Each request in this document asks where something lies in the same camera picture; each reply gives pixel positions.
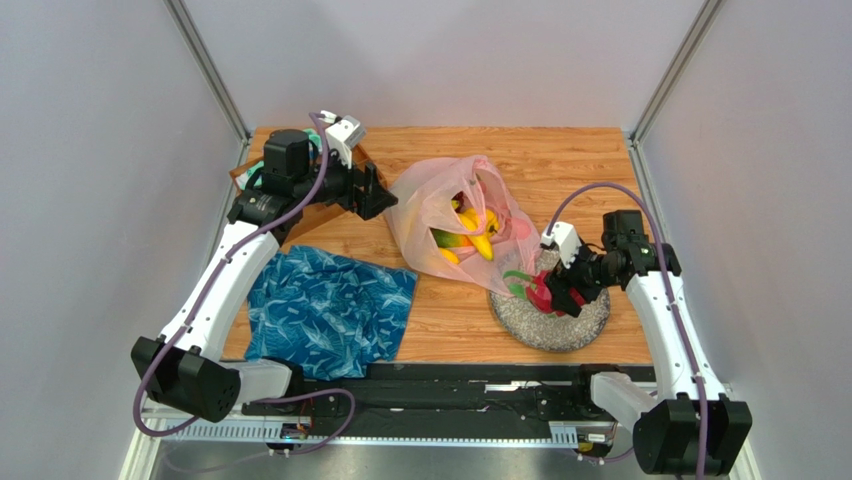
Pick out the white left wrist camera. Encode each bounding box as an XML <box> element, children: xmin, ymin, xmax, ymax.
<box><xmin>320</xmin><ymin>110</ymin><xmax>367</xmax><ymax>169</ymax></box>

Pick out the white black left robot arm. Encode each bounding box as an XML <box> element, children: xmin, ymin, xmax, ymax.
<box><xmin>130</xmin><ymin>118</ymin><xmax>397</xmax><ymax>422</ymax></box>

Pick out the pink fake dragon fruit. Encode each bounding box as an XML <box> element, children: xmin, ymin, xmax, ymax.
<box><xmin>502</xmin><ymin>270</ymin><xmax>565</xmax><ymax>317</ymax></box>

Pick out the wooden compartment tray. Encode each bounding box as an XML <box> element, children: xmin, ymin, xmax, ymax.
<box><xmin>228</xmin><ymin>142</ymin><xmax>377</xmax><ymax>242</ymax></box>

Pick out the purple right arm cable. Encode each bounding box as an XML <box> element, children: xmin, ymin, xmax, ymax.
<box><xmin>549</xmin><ymin>182</ymin><xmax>710</xmax><ymax>480</ymax></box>

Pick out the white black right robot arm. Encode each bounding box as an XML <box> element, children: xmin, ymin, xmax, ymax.
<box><xmin>540</xmin><ymin>210</ymin><xmax>753</xmax><ymax>478</ymax></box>

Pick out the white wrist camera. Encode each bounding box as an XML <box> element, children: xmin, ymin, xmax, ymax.
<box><xmin>540</xmin><ymin>221</ymin><xmax>583</xmax><ymax>268</ymax></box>
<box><xmin>320</xmin><ymin>110</ymin><xmax>367</xmax><ymax>169</ymax></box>

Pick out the speckled grey ceramic plate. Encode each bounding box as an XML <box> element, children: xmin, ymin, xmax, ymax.
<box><xmin>488</xmin><ymin>290</ymin><xmax>611</xmax><ymax>352</ymax></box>

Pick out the green orange fake mango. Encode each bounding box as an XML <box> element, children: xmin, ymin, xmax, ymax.
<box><xmin>431</xmin><ymin>229</ymin><xmax>473</xmax><ymax>249</ymax></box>

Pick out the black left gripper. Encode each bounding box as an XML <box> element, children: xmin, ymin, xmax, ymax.
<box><xmin>293</xmin><ymin>145</ymin><xmax>397</xmax><ymax>221</ymax></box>

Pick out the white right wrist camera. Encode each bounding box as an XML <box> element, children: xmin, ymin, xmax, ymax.
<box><xmin>540</xmin><ymin>221</ymin><xmax>583</xmax><ymax>268</ymax></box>

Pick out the blue leaf-pattern cloth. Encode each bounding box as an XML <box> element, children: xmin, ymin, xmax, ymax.
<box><xmin>244</xmin><ymin>245</ymin><xmax>418</xmax><ymax>381</ymax></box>

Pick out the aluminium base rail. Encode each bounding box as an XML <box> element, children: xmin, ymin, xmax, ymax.
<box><xmin>119</xmin><ymin>362</ymin><xmax>763</xmax><ymax>480</ymax></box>

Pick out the yellow fake banana bunch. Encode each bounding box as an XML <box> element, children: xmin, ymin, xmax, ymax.
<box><xmin>467</xmin><ymin>209</ymin><xmax>500</xmax><ymax>261</ymax></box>

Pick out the yellow fake lemon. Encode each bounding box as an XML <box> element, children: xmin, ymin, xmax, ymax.
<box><xmin>439</xmin><ymin>248</ymin><xmax>460</xmax><ymax>264</ymax></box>

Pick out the yellow fake bell pepper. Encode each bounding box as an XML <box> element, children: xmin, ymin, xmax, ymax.
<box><xmin>457</xmin><ymin>208</ymin><xmax>480</xmax><ymax>232</ymax></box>

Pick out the pink translucent plastic bag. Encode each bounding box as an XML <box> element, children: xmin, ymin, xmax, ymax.
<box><xmin>385</xmin><ymin>155</ymin><xmax>540</xmax><ymax>296</ymax></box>

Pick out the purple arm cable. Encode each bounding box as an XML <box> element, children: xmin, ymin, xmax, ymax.
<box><xmin>549</xmin><ymin>182</ymin><xmax>710</xmax><ymax>480</ymax></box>
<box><xmin>131</xmin><ymin>111</ymin><xmax>358</xmax><ymax>457</ymax></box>

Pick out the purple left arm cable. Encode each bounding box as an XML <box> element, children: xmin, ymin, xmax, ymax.
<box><xmin>131</xmin><ymin>111</ymin><xmax>358</xmax><ymax>457</ymax></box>

